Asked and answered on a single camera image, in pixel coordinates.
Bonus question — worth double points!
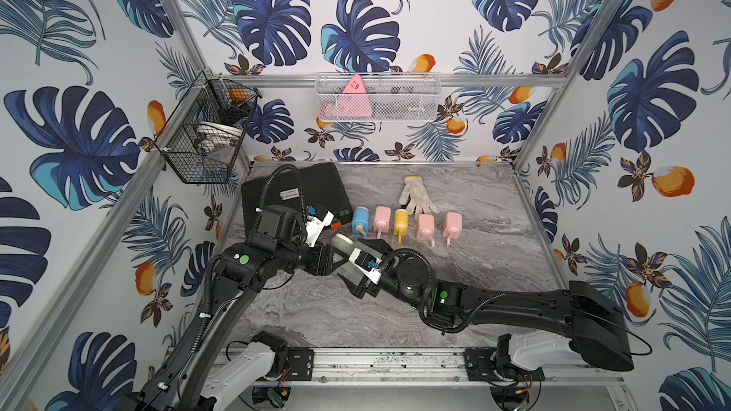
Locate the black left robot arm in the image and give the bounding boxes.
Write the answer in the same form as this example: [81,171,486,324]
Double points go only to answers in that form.
[116,164,352,410]

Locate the pink triangular object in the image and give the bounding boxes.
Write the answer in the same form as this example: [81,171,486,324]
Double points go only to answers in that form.
[335,74,374,119]

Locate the blue pencil sharpener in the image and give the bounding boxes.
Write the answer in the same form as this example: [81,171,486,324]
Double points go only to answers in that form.
[351,207,370,238]

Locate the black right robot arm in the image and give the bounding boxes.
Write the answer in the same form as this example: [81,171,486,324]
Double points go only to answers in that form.
[333,245,637,372]

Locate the black wire basket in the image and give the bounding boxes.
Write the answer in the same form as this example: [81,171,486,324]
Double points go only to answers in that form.
[154,72,262,185]

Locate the white knit work glove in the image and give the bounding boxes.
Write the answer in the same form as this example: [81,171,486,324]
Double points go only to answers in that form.
[398,175,440,220]

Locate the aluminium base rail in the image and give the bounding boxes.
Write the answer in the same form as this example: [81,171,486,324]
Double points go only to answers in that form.
[159,345,624,387]

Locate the black plastic tool case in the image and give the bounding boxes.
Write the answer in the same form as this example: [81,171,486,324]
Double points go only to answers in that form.
[241,163,354,228]

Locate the pink pencil sharpener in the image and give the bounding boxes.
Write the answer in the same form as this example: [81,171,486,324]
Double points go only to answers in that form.
[416,214,436,247]
[443,211,463,247]
[373,205,391,239]

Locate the clear wall-mounted shelf bin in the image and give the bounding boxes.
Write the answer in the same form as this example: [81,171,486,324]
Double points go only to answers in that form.
[314,72,442,122]

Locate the yellow pencil sharpener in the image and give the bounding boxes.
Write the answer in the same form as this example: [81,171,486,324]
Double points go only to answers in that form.
[393,209,409,244]

